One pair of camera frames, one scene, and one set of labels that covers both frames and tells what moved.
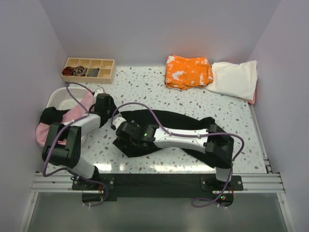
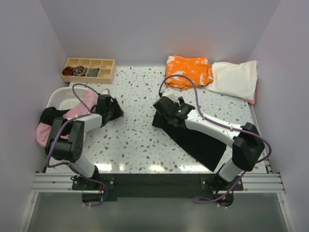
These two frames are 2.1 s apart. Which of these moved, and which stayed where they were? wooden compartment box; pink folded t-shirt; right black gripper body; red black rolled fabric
Moved: right black gripper body
Stayed: pink folded t-shirt; wooden compartment box; red black rolled fabric
